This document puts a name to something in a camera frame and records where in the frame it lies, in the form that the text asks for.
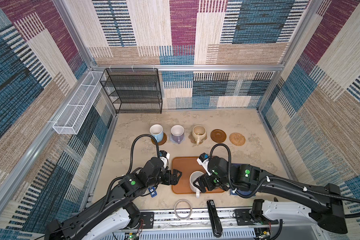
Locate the brown round wooden coaster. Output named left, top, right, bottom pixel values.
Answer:
left=150, top=132, right=167, bottom=146
left=210, top=129, right=227, bottom=143

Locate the purple mug white inside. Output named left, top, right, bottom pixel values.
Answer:
left=171, top=125, right=185, bottom=136

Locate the beige mug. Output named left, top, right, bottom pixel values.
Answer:
left=191, top=125, right=207, bottom=146

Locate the light blue mug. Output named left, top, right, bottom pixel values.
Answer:
left=150, top=124, right=164, bottom=135

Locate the blue woven round coaster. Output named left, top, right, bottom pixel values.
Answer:
left=170, top=134, right=185, bottom=144

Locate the cork flower shaped coaster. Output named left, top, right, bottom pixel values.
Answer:
left=189, top=134, right=208, bottom=145

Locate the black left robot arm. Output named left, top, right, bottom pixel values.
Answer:
left=44, top=134, right=182, bottom=240

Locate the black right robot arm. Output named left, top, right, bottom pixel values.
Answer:
left=192, top=152, right=360, bottom=234

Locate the orange brown serving tray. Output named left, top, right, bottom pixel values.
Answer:
left=171, top=155, right=228, bottom=195

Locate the blue black utility knife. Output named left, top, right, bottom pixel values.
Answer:
left=149, top=187, right=157, bottom=198

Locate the dark blue book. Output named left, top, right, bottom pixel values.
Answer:
left=230, top=189, right=252, bottom=196

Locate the black handheld device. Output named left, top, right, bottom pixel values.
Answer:
left=207, top=200, right=223, bottom=238

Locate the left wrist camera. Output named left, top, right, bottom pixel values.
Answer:
left=159, top=150, right=170, bottom=168

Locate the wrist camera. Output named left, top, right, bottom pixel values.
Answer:
left=159, top=150, right=170, bottom=168
left=197, top=153, right=212, bottom=176

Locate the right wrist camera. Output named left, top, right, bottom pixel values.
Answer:
left=197, top=153, right=212, bottom=176

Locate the white cable ring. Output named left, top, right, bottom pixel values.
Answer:
left=173, top=199, right=193, bottom=221

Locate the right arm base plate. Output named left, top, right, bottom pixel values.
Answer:
left=233, top=209, right=279, bottom=226

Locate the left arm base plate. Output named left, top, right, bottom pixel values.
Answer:
left=121, top=212, right=155, bottom=230

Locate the black wire shelf rack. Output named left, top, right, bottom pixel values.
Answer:
left=100, top=68, right=163, bottom=114

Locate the white mesh wall basket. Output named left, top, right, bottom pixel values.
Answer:
left=53, top=72, right=103, bottom=135

